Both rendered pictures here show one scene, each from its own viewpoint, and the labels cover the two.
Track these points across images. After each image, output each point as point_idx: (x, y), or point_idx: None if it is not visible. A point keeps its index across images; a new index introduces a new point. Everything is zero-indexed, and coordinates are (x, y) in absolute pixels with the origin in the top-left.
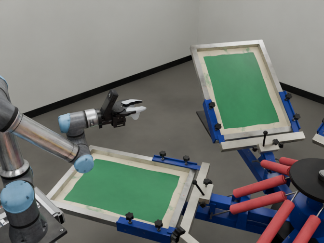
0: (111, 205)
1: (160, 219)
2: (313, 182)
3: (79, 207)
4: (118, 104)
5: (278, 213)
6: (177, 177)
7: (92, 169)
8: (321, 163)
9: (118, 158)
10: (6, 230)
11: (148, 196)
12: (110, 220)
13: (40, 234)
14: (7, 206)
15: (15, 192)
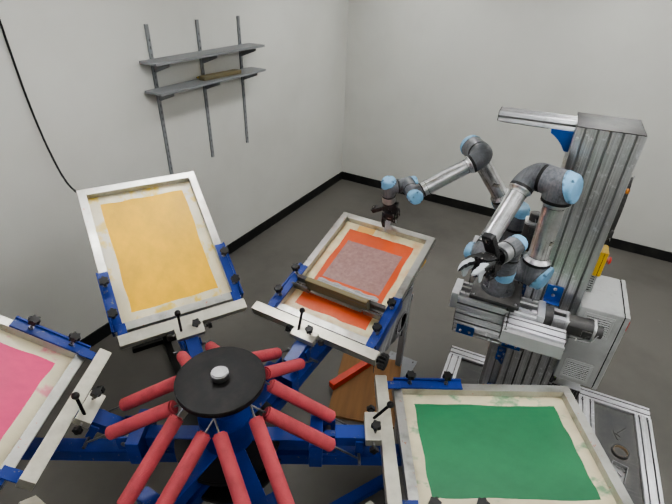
0: (490, 414)
1: (418, 410)
2: (238, 367)
3: (524, 401)
4: (486, 258)
5: (279, 366)
6: (435, 494)
7: (576, 469)
8: (214, 403)
9: None
10: (514, 285)
11: (454, 440)
12: (470, 384)
13: (482, 281)
14: None
15: None
